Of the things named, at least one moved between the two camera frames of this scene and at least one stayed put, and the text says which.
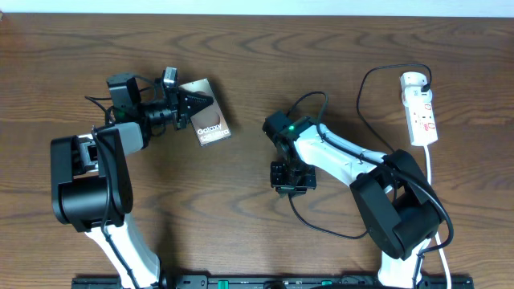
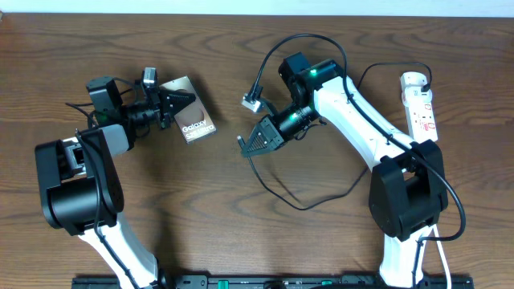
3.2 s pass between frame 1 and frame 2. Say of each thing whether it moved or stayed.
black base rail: stayed
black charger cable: moved
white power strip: stayed
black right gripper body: moved
